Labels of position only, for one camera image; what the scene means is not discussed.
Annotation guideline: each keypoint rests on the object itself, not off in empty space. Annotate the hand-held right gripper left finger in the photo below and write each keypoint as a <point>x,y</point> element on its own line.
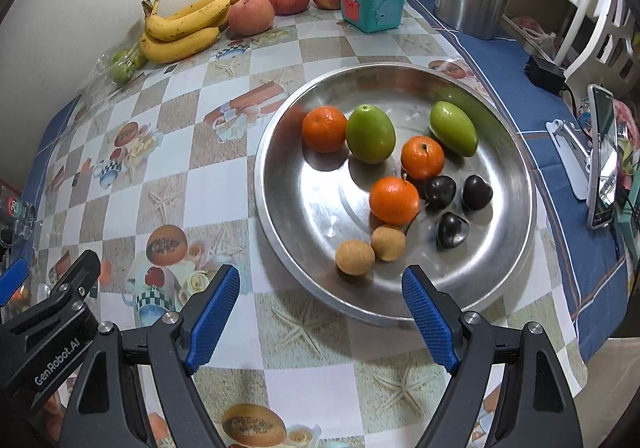
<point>210,318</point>

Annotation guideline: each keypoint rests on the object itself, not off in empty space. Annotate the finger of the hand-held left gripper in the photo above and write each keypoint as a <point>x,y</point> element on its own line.
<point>12,275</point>
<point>80,273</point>

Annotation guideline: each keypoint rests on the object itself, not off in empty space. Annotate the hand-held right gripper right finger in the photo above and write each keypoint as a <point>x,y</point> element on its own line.
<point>430,318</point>

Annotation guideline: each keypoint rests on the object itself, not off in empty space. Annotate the brown longan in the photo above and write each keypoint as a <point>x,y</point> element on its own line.
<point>355,257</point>
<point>388,242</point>

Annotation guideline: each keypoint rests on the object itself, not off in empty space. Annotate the dark cherry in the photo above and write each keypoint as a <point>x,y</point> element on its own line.
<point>451,230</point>
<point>440,193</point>
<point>476,192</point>

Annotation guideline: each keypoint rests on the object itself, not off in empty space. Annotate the orange mandarin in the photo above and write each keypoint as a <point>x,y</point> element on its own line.
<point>395,200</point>
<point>324,128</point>
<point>422,156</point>

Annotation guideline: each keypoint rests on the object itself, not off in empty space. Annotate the round steel plate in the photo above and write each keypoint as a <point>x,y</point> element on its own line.
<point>325,208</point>

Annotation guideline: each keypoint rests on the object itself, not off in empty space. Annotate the green jujube fruit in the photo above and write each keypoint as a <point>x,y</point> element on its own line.
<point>453,128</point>
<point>371,133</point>

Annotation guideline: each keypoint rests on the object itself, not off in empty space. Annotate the glass mug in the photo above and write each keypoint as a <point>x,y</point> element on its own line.
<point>17,213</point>

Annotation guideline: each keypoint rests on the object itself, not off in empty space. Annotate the checkered printed tablecloth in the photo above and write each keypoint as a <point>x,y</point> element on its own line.
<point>200,137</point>

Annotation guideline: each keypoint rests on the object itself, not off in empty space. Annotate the clear plastic bag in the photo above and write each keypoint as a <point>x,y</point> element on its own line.
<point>100,82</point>

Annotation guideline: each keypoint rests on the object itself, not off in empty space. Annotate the small green fruit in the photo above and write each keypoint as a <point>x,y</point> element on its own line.
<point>120,56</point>
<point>124,71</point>

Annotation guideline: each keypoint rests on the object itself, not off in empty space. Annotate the white phone stand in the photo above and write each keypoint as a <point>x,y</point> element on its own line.
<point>570,147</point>

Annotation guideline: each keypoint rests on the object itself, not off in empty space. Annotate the smartphone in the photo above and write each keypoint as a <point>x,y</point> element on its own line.
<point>602,157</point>

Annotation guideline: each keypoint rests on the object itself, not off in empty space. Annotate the yellow banana bunch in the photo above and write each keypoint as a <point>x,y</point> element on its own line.
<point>185,30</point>

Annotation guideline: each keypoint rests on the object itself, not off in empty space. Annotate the black power adapter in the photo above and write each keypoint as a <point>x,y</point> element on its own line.
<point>545,72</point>

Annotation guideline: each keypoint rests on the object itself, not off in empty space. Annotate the teal plastic box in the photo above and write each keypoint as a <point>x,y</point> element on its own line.
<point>372,5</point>

